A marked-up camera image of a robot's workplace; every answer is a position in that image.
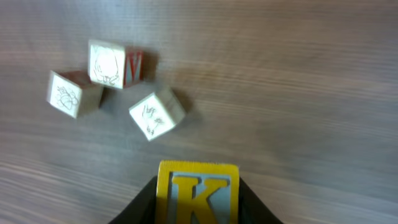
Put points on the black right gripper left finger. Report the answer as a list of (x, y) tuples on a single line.
[(141, 210)]

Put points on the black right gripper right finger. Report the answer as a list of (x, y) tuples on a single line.
[(251, 209)]

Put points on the yellow letter K block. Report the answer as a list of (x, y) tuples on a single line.
[(197, 192)]

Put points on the wooden block hand drawing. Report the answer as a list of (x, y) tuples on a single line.
[(157, 113)]

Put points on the wooden block blue side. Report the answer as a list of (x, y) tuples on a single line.
[(73, 93)]

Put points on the wooden block red side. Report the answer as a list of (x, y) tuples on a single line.
[(114, 65)]

